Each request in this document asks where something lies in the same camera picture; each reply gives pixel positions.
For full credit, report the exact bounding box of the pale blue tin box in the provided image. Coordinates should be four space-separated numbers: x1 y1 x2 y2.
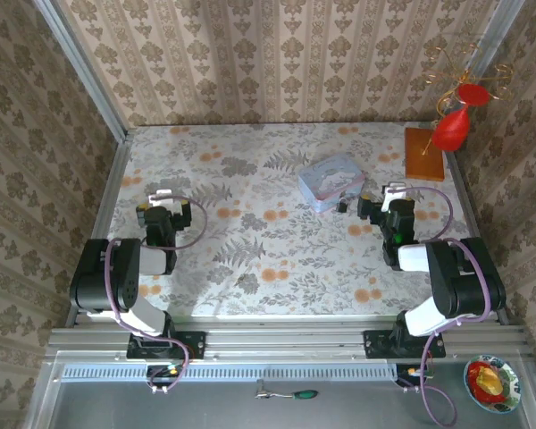
297 152 368 215

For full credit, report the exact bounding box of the orange wooden block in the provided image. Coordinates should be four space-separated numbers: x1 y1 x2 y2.
404 127 446 182

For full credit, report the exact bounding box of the floral tablecloth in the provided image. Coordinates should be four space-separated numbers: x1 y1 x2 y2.
86 123 482 319

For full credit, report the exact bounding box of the red teardrop ornament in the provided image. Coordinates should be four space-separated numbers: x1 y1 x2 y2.
431 107 472 152

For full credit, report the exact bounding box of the red disc ornament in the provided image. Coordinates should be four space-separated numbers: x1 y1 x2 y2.
456 82 490 107

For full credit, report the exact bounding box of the black connector board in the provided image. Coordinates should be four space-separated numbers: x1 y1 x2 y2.
395 363 435 389
146 363 185 389

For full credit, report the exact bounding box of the red toy food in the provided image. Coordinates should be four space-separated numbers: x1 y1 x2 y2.
467 361 509 402

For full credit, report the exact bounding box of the yellow toy food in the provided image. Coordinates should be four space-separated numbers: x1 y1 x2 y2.
474 367 504 395

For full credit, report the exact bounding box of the patterned ceramic bowl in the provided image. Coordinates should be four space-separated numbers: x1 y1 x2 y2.
463 354 523 415

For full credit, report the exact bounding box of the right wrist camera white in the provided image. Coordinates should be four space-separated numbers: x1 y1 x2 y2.
381 181 407 212

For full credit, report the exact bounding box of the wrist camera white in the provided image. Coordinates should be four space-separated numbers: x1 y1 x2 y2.
381 181 407 212
147 189 182 209

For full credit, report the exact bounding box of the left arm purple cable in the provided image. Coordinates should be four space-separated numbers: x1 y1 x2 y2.
105 192 209 395

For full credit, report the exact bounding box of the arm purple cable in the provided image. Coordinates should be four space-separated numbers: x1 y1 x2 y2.
399 186 495 428
105 192 209 395

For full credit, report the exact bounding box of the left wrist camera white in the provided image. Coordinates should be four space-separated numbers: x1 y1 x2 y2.
147 189 182 209

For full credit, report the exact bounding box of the aluminium side rail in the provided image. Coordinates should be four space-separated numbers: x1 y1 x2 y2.
445 150 511 326
64 133 134 328

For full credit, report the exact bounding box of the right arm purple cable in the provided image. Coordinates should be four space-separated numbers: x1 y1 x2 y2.
399 186 495 428

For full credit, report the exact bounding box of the gold wire ornament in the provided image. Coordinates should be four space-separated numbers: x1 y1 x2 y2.
421 41 515 156

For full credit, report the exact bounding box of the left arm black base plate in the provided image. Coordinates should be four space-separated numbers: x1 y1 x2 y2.
126 330 207 360

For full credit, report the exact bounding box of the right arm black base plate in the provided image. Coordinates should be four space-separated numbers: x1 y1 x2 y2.
362 329 447 360

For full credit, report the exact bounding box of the aluminium front frame rail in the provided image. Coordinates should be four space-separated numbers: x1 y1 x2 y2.
44 327 535 362

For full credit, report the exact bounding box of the aluminium frame post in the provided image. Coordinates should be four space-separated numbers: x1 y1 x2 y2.
466 0 526 87
32 0 131 140

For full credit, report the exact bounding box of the slotted grey cable duct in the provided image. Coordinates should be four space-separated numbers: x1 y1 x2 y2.
61 362 398 383

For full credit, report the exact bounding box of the green handled screwdriver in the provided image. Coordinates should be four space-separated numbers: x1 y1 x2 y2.
255 386 320 401

